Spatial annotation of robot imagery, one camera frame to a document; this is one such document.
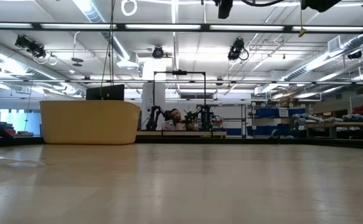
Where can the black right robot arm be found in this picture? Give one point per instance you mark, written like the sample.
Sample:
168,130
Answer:
319,4

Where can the black background robot arm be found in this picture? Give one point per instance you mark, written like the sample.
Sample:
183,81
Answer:
153,119
204,118

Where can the grey fabric roll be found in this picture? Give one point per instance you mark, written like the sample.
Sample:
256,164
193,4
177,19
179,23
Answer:
315,118
358,118

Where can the black crossbeam with light strips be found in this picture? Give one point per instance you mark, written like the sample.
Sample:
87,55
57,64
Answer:
204,27

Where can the blue storage bin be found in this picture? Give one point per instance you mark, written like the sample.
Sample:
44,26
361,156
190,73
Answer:
259,130
266,112
232,132
297,111

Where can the white air vent grille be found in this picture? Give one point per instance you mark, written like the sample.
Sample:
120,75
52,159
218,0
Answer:
334,44

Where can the grey metal shelf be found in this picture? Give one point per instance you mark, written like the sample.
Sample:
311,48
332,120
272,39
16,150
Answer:
252,121

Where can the person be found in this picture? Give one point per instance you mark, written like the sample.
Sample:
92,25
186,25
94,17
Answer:
175,115

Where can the background wooden table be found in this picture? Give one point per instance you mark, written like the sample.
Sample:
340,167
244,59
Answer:
193,133

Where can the black ceiling disc fixture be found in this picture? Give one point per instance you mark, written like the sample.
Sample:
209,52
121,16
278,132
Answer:
77,60

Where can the wooden workbench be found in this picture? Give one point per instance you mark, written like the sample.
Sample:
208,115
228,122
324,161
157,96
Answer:
355,125

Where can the yellow plastic bin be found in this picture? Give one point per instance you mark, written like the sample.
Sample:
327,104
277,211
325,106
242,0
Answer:
87,124

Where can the black aluminium rig frame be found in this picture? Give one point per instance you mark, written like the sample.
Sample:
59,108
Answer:
200,140

